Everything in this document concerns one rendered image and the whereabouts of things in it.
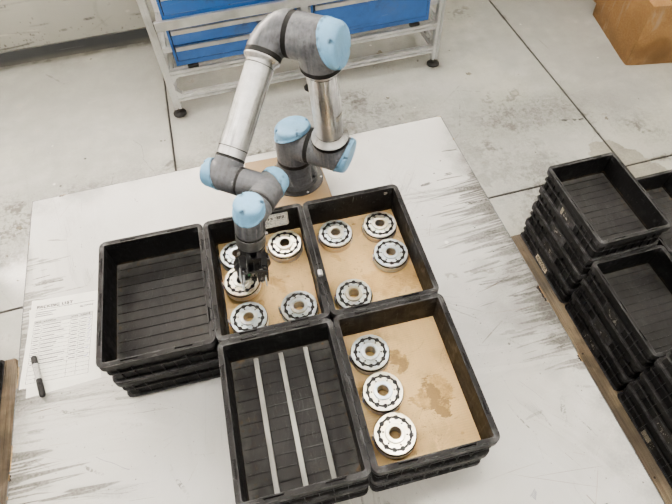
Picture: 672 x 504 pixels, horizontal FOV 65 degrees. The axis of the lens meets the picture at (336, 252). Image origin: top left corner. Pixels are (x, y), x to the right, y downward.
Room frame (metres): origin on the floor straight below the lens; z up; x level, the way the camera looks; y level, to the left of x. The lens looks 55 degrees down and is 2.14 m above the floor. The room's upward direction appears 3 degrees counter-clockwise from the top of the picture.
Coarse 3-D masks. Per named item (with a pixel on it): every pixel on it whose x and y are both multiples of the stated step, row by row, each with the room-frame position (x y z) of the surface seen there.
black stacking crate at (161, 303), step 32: (128, 256) 0.91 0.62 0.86; (160, 256) 0.93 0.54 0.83; (192, 256) 0.92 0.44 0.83; (128, 288) 0.82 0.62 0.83; (160, 288) 0.82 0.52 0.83; (192, 288) 0.81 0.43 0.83; (128, 320) 0.71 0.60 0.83; (160, 320) 0.71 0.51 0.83; (192, 320) 0.70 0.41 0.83; (128, 352) 0.62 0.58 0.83; (192, 352) 0.58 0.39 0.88
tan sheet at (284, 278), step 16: (304, 256) 0.90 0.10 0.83; (224, 272) 0.86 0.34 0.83; (272, 272) 0.85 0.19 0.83; (288, 272) 0.85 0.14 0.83; (304, 272) 0.84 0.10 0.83; (272, 288) 0.79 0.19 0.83; (288, 288) 0.79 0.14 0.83; (304, 288) 0.79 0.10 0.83; (272, 304) 0.74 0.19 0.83; (272, 320) 0.69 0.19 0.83
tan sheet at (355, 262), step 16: (320, 224) 1.02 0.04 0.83; (352, 224) 1.02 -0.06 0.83; (352, 240) 0.95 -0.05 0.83; (368, 240) 0.95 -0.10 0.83; (400, 240) 0.94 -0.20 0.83; (336, 256) 0.90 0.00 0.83; (352, 256) 0.89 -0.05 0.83; (368, 256) 0.89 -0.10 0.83; (336, 272) 0.84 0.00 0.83; (352, 272) 0.84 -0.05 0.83; (368, 272) 0.83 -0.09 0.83; (384, 272) 0.83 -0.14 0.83; (400, 272) 0.83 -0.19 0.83; (336, 288) 0.78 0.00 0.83; (384, 288) 0.78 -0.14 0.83; (400, 288) 0.77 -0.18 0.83; (416, 288) 0.77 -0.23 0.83; (336, 304) 0.73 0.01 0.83
